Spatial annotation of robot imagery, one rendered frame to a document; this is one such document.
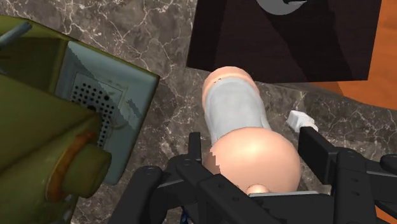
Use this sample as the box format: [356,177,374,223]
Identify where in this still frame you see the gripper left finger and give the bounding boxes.
[109,131,281,224]

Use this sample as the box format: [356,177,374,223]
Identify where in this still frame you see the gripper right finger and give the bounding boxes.
[297,126,397,224]

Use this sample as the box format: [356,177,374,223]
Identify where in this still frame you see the pink figure in grey shirt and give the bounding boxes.
[201,66,302,196]

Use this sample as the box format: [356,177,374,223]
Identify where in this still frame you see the small white block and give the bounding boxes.
[286,110,319,134]

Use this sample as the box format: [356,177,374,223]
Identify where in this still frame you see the olive green appliance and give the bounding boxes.
[0,15,161,224]

